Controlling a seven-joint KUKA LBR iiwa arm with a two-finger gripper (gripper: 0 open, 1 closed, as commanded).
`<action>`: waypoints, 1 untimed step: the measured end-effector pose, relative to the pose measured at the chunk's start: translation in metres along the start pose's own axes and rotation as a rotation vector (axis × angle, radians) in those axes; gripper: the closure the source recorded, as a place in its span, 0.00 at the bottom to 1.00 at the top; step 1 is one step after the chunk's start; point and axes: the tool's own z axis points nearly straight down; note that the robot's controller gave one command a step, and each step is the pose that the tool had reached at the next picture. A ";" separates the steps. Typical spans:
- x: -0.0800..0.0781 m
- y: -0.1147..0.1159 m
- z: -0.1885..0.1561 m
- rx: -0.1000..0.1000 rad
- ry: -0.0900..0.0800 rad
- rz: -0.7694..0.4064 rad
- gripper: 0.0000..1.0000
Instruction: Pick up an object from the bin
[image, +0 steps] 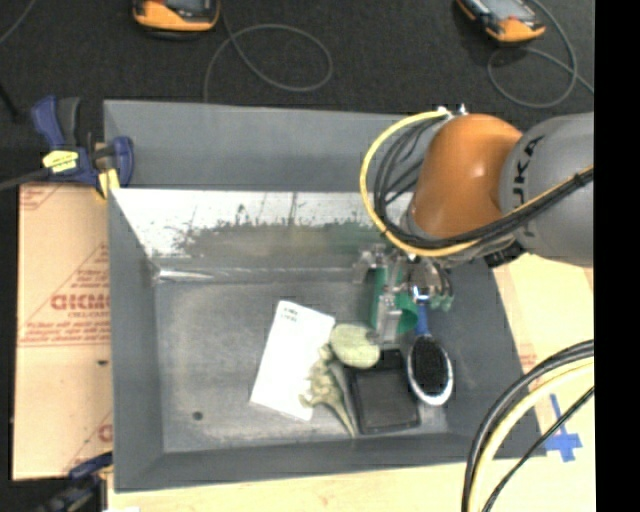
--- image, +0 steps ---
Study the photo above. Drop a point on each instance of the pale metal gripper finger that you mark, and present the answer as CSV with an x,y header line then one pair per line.
x,y
369,265
389,317

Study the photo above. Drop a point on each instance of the green curved plastic piece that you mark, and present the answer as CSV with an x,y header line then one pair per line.
x,y
409,315

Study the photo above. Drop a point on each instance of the black square box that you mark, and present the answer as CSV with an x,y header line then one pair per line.
x,y
385,400

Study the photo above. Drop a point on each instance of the pale green toy dinosaur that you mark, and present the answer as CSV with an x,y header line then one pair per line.
x,y
327,385

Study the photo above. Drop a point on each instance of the white flat card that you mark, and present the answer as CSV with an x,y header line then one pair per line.
x,y
292,360

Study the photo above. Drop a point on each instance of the grey metal bin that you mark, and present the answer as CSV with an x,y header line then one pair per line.
x,y
225,350

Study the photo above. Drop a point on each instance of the brown cardboard board, red print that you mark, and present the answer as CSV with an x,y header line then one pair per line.
x,y
60,300

